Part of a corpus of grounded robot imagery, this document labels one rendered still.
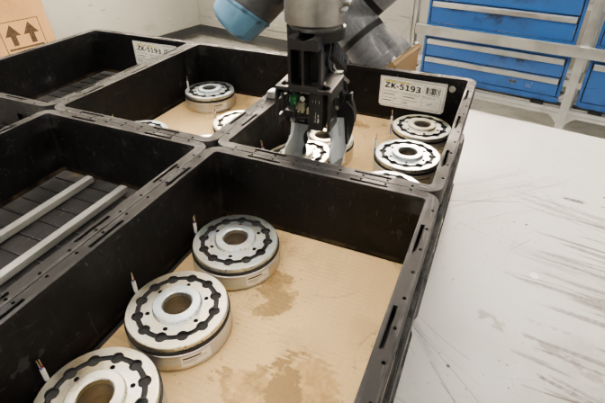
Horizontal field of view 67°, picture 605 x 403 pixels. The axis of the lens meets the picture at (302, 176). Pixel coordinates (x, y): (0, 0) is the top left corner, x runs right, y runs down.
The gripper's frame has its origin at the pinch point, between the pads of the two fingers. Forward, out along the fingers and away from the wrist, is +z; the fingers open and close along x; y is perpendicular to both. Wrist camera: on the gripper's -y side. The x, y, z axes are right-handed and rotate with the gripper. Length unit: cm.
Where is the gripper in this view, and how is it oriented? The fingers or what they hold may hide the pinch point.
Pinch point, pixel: (319, 160)
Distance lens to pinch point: 66.8
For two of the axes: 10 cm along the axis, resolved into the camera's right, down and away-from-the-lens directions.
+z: 0.0, 8.4, 5.4
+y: -3.3, 5.1, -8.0
